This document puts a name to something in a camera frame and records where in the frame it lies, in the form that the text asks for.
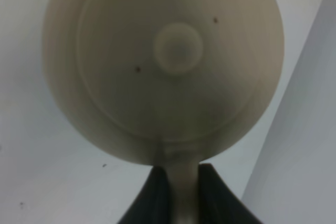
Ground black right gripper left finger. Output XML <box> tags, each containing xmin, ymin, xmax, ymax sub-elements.
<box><xmin>119</xmin><ymin>167</ymin><xmax>171</xmax><ymax>224</ymax></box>

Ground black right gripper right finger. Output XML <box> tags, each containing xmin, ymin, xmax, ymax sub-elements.
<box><xmin>198</xmin><ymin>164</ymin><xmax>261</xmax><ymax>224</ymax></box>

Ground beige ceramic teapot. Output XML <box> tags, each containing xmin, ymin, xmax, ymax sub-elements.
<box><xmin>43</xmin><ymin>0</ymin><xmax>284</xmax><ymax>223</ymax></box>

